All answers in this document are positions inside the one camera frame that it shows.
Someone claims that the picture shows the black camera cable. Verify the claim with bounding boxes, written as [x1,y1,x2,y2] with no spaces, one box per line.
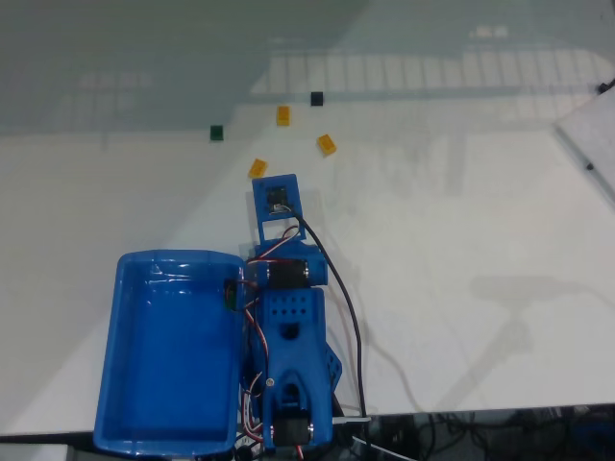
[283,205,371,424]

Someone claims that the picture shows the thick black power cable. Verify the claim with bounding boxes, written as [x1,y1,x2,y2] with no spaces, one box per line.
[329,376,346,417]

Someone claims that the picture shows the red white servo wires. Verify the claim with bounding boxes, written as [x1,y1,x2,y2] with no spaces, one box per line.
[237,225,302,455]

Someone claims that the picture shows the white board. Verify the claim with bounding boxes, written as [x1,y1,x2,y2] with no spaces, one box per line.
[552,88,615,212]

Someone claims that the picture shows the blue plastic bin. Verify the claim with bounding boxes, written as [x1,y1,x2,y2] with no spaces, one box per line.
[93,248,246,457]

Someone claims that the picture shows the tangled black cable bundle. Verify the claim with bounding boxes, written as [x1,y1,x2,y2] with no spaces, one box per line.
[335,405,615,461]

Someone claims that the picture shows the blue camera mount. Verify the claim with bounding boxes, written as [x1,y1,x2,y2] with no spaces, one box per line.
[251,171,308,241]

